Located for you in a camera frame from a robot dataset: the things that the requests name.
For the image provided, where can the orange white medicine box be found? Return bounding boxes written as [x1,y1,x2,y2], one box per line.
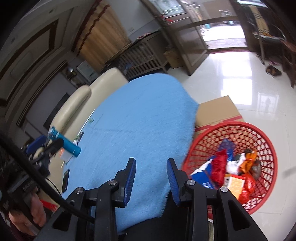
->
[223,174,245,199]

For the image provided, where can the white tissue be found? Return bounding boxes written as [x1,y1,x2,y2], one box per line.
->
[226,153,245,175]

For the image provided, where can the black plastic trash bag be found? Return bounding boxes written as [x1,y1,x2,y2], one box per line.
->
[245,149,261,180]

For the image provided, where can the red knotted plastic bag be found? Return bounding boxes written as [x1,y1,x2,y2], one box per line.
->
[210,149,228,187]

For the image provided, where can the orange plastic wrapper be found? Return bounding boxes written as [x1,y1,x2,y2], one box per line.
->
[239,150,257,174]

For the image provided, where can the red plastic bag wad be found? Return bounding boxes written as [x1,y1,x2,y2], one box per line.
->
[238,173,256,204]

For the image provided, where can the person's left hand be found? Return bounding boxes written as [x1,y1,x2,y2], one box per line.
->
[9,193,47,236]

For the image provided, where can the teal thermos bottle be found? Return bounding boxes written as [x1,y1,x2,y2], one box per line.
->
[48,126,81,157]

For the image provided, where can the dark foil wrapper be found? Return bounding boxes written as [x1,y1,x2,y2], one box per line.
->
[73,131,84,145]

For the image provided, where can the black phone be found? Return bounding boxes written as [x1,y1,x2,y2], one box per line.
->
[62,169,70,193]

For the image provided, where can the cream leather sofa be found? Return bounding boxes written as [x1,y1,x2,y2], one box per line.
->
[30,67,129,209]

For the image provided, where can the red plastic laundry basket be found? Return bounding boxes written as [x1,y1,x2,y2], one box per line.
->
[182,121,278,214]

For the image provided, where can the blue table cloth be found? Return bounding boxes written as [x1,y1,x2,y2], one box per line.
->
[62,73,198,232]

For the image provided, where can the cardboard box on floor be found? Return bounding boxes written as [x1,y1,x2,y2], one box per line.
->
[194,95,244,139]

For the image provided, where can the brown curtain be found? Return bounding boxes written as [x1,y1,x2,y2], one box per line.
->
[72,1,130,72]

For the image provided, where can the wooden slatted crib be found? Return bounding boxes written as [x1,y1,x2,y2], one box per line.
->
[101,31,168,81]

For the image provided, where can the small cardboard box by crib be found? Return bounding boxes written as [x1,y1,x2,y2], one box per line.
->
[164,49,184,68]

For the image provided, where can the brown slippers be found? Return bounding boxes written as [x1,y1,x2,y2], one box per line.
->
[265,65,282,77]

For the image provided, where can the glass entrance door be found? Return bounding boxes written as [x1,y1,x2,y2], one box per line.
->
[142,1,247,75]

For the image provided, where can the metal folding chair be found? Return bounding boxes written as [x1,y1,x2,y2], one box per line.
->
[245,5,287,65]

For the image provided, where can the black cable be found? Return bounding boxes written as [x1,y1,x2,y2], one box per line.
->
[0,131,98,225]

